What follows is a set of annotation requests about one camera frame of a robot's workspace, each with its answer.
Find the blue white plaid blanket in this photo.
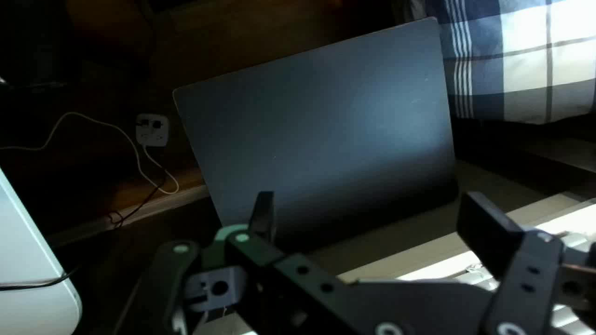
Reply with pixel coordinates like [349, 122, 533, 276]
[427, 0, 596, 127]

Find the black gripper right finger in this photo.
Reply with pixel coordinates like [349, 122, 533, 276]
[457, 191, 596, 335]

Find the white wall charger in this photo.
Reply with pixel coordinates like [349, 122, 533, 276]
[135, 112, 172, 150]

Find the dark grey side table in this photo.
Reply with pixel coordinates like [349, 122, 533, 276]
[172, 16, 461, 254]

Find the white charger cable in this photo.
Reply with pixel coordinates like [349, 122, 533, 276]
[0, 111, 183, 196]

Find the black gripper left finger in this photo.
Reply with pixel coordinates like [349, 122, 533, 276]
[118, 192, 375, 335]

